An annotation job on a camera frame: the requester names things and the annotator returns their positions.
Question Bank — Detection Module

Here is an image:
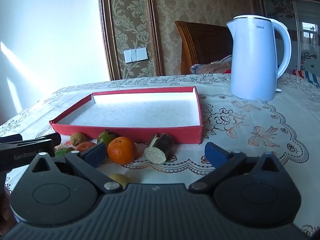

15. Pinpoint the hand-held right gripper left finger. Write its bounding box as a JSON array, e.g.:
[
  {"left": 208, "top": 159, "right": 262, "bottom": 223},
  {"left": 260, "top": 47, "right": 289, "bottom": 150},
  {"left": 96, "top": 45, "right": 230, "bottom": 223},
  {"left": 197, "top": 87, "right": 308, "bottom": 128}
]
[{"left": 30, "top": 142, "right": 123, "bottom": 194}]

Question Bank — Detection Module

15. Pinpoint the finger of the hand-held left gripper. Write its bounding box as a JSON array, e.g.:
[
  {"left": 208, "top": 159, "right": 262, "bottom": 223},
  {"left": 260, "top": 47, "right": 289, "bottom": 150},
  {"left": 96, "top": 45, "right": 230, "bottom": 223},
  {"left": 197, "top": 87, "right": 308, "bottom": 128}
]
[{"left": 35, "top": 132, "right": 62, "bottom": 146}]

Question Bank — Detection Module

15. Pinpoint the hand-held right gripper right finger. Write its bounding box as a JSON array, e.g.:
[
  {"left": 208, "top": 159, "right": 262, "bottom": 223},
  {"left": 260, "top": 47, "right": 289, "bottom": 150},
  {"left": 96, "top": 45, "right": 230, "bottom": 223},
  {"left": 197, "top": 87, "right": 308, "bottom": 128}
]
[{"left": 189, "top": 142, "right": 279, "bottom": 193}]

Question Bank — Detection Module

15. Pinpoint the orange mandarin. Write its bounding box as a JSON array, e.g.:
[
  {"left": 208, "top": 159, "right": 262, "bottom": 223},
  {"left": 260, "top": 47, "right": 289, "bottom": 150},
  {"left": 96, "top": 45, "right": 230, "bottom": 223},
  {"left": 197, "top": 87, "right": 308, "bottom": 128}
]
[
  {"left": 76, "top": 142, "right": 97, "bottom": 153},
  {"left": 107, "top": 136, "right": 137, "bottom": 164}
]

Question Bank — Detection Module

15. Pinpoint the green lime piece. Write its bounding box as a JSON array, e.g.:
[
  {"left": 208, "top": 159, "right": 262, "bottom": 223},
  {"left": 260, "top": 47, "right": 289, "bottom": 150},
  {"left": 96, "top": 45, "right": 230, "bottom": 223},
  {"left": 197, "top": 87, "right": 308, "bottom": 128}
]
[{"left": 54, "top": 147, "right": 75, "bottom": 158}]

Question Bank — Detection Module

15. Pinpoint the green persimmon with calyx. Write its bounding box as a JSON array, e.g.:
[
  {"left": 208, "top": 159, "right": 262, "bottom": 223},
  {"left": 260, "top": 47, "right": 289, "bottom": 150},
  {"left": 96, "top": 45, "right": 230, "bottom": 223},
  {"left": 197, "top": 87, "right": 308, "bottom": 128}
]
[{"left": 97, "top": 129, "right": 118, "bottom": 145}]

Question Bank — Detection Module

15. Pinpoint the yellowish round fruit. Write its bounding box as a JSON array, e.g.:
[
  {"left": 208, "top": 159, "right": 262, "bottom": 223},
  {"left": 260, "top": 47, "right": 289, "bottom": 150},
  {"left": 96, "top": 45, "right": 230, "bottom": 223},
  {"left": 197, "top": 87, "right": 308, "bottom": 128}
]
[{"left": 109, "top": 173, "right": 131, "bottom": 188}]

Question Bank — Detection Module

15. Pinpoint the cut eggplant piece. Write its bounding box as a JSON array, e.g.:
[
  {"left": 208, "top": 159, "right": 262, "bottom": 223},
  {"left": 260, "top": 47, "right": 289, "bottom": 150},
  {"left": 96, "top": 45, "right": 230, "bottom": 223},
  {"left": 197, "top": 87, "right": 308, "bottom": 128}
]
[{"left": 144, "top": 133, "right": 174, "bottom": 165}]

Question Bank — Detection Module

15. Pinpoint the thin dark fruit slice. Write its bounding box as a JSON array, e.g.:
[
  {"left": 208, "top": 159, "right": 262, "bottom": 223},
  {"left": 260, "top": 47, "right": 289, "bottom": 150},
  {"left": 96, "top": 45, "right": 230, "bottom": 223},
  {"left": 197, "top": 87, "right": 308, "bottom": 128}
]
[{"left": 147, "top": 132, "right": 160, "bottom": 148}]

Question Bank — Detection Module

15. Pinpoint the red shallow cardboard box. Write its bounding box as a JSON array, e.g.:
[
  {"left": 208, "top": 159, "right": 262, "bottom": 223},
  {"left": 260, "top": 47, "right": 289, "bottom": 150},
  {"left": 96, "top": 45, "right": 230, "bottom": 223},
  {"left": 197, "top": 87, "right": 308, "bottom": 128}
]
[{"left": 49, "top": 86, "right": 203, "bottom": 145}]

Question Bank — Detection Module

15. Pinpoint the brown kiwi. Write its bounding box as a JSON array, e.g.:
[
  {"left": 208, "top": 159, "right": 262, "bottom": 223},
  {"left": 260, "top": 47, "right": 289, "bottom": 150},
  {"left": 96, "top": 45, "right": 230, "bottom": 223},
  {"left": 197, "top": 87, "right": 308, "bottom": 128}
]
[{"left": 70, "top": 132, "right": 87, "bottom": 146}]

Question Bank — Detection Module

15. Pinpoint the beige printed blanket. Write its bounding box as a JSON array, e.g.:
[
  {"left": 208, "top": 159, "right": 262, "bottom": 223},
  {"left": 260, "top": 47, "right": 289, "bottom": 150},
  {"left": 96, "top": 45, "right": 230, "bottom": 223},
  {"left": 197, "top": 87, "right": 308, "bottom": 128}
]
[{"left": 190, "top": 54, "right": 233, "bottom": 75}]

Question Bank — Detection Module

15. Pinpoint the pale blue electric kettle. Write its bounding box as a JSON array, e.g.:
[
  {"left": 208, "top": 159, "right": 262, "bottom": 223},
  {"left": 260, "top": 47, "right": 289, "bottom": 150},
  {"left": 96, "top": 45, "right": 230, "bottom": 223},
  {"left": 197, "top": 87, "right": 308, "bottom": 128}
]
[{"left": 226, "top": 15, "right": 292, "bottom": 102}]

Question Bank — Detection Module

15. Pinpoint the wooden bed headboard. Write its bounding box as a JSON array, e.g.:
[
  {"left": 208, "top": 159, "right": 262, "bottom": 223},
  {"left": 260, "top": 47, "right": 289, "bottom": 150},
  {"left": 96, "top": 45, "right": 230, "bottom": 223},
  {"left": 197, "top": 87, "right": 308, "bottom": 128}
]
[{"left": 175, "top": 21, "right": 234, "bottom": 75}]

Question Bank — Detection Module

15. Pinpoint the striped red blue cloth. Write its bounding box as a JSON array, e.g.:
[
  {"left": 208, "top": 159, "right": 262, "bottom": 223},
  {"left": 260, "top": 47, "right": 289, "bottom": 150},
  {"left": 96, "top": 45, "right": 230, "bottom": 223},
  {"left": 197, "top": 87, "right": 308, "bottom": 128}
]
[{"left": 292, "top": 69, "right": 320, "bottom": 88}]

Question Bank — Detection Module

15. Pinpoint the wardrobe with glass doors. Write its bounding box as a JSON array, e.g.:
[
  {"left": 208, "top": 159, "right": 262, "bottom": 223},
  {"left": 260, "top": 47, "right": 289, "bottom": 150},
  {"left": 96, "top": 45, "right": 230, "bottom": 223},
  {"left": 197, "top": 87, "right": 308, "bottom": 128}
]
[{"left": 255, "top": 0, "right": 320, "bottom": 80}]

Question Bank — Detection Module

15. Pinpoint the white wall light switch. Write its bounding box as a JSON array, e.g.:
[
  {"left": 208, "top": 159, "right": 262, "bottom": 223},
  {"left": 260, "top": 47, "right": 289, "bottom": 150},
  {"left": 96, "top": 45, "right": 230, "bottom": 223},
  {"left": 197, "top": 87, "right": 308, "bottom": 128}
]
[{"left": 124, "top": 47, "right": 148, "bottom": 63}]

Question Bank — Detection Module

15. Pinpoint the wooden wall panel frame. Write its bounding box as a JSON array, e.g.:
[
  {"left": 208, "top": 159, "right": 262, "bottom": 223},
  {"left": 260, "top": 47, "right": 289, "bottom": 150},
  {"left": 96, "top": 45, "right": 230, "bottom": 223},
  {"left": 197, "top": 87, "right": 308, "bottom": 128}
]
[{"left": 97, "top": 0, "right": 163, "bottom": 81}]

